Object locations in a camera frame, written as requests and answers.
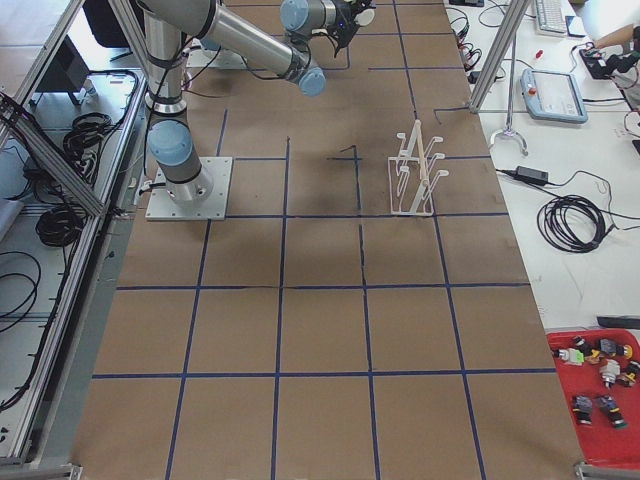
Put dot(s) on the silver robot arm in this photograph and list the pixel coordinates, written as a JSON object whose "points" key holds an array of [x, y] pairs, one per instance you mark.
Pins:
{"points": [[240, 113]]}

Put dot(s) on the aluminium frame post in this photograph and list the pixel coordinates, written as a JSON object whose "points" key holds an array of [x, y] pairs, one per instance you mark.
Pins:
{"points": [[502, 40]]}

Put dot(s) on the blue teach pendant tablet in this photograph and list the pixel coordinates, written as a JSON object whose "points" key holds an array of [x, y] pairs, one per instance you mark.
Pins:
{"points": [[552, 96]]}

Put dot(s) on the white plastic cup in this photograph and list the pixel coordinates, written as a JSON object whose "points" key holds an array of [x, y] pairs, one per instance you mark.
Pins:
{"points": [[365, 17]]}

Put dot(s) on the white wire cup rack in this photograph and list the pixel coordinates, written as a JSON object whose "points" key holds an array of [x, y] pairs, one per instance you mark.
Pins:
{"points": [[413, 173]]}

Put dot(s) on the white keyboard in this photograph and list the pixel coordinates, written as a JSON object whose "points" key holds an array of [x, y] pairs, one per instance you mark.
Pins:
{"points": [[549, 17]]}

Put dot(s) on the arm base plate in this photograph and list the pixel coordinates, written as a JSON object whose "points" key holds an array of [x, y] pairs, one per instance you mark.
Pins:
{"points": [[204, 198]]}

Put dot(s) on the black power adapter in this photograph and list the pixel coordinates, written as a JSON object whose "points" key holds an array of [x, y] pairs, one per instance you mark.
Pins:
{"points": [[531, 176]]}

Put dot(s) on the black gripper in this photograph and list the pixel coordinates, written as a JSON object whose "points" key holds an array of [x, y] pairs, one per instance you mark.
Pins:
{"points": [[344, 28]]}

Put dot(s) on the red parts tray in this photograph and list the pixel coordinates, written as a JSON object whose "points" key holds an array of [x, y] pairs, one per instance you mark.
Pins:
{"points": [[599, 374]]}

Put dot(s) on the metal reacher grabber pole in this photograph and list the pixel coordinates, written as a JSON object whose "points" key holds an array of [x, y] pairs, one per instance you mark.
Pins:
{"points": [[508, 132]]}

